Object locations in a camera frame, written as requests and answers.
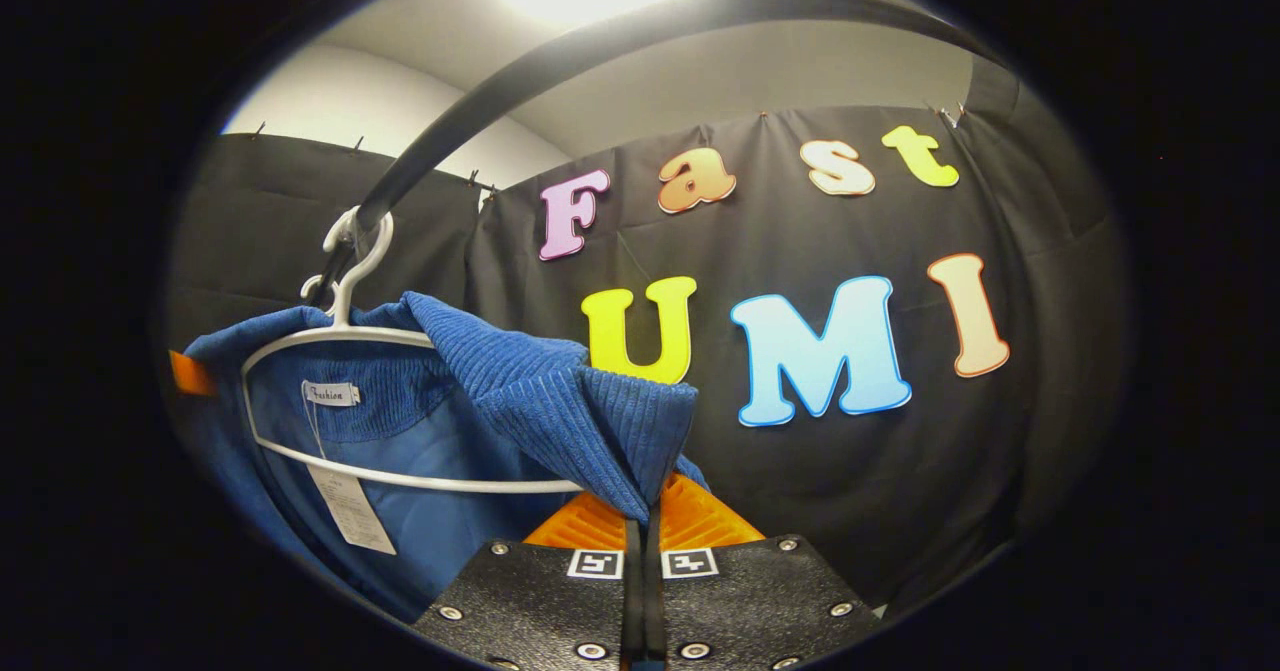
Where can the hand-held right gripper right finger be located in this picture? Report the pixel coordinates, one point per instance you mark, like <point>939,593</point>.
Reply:
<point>750,601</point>

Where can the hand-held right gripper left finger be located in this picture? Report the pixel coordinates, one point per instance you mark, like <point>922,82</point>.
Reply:
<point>540,601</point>

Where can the black clothes rack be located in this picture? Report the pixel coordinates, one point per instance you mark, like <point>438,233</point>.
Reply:
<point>620,36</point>

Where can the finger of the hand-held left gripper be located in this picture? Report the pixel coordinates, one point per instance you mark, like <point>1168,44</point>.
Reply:
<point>190,374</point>

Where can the black backdrop cloth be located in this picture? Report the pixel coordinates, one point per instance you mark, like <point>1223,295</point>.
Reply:
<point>900,491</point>

